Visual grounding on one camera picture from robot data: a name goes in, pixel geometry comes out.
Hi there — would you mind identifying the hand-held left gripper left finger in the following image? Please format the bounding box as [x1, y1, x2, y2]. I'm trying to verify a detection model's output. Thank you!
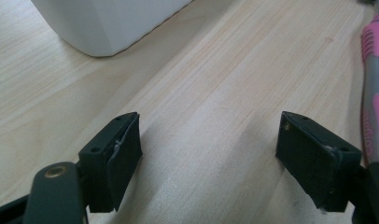
[77, 111, 144, 214]

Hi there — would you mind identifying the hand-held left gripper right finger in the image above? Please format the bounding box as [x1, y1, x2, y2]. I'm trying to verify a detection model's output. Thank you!
[275, 110, 363, 213]

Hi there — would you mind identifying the pink and grey toothbrush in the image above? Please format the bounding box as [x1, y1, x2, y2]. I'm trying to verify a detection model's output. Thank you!
[360, 0, 379, 165]

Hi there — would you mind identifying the white plastic container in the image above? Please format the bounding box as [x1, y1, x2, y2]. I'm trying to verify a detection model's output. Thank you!
[31, 0, 195, 58]

